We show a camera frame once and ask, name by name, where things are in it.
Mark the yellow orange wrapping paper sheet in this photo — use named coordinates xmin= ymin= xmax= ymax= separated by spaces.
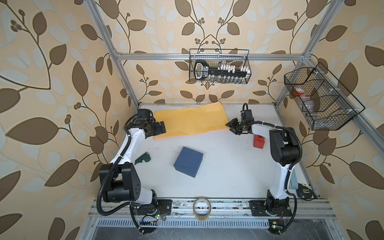
xmin=154 ymin=103 xmax=229 ymax=140

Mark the blue gift box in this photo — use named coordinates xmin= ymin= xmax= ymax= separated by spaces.
xmin=174 ymin=147 xmax=204 ymax=178

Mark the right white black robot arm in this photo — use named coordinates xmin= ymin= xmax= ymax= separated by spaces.
xmin=226 ymin=103 xmax=303 ymax=236

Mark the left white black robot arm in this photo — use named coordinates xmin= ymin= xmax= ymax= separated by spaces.
xmin=96 ymin=109 xmax=166 ymax=234

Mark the red tape dispenser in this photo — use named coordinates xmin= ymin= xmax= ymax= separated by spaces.
xmin=253 ymin=135 xmax=265 ymax=149

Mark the green utility knife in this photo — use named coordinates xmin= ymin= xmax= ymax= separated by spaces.
xmin=135 ymin=152 xmax=151 ymax=165

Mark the red capped clear jar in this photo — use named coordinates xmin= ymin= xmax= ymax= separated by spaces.
xmin=293 ymin=88 xmax=305 ymax=97

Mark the clear tape roll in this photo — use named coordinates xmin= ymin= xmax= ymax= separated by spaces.
xmin=193 ymin=197 xmax=212 ymax=221

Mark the black yellow tape measure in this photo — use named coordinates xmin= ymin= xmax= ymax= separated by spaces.
xmin=297 ymin=184 xmax=315 ymax=201

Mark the black socket set rail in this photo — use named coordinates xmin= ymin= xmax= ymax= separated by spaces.
xmin=192 ymin=60 xmax=252 ymax=80

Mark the back black wire basket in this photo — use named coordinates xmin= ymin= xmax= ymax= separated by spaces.
xmin=189 ymin=48 xmax=252 ymax=85

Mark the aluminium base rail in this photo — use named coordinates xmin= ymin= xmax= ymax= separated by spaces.
xmin=88 ymin=197 xmax=337 ymax=220

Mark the side black wire basket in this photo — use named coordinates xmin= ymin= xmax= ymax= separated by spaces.
xmin=284 ymin=62 xmax=366 ymax=131

